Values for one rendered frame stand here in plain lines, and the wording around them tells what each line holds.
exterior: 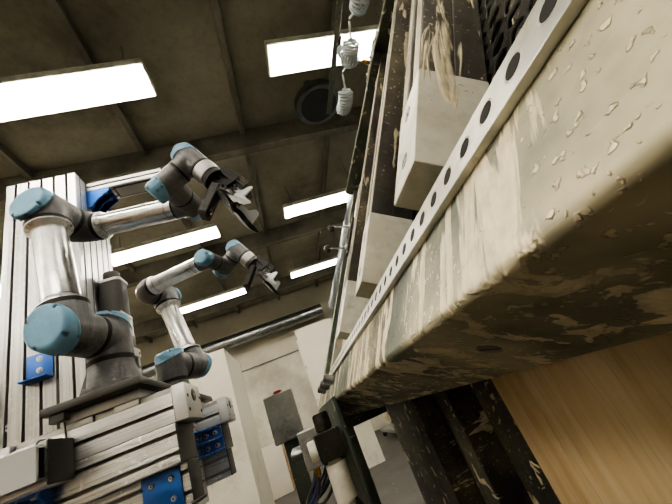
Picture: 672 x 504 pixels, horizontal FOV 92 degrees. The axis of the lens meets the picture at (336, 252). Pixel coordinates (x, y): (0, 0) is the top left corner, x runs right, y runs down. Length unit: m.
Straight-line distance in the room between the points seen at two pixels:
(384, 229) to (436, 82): 0.24
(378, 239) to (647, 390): 0.35
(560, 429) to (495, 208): 0.48
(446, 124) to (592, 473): 0.50
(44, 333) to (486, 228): 1.00
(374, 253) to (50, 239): 0.96
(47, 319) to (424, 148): 0.95
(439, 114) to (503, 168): 0.15
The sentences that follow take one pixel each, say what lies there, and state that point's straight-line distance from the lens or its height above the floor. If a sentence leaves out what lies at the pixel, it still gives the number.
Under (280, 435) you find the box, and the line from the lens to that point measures 1.47.
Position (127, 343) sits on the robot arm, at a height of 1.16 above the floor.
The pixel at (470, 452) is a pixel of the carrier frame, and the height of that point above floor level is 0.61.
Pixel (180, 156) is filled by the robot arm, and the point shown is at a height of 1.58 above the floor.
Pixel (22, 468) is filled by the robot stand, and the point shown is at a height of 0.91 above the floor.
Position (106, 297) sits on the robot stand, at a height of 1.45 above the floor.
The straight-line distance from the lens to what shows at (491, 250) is 0.17.
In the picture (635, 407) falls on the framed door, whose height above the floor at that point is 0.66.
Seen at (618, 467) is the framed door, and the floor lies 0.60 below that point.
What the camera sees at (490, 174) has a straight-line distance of 0.19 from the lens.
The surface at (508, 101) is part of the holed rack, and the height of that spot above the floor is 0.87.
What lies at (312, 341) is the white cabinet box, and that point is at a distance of 5.14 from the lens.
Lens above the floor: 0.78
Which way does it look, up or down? 24 degrees up
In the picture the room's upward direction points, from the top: 24 degrees counter-clockwise
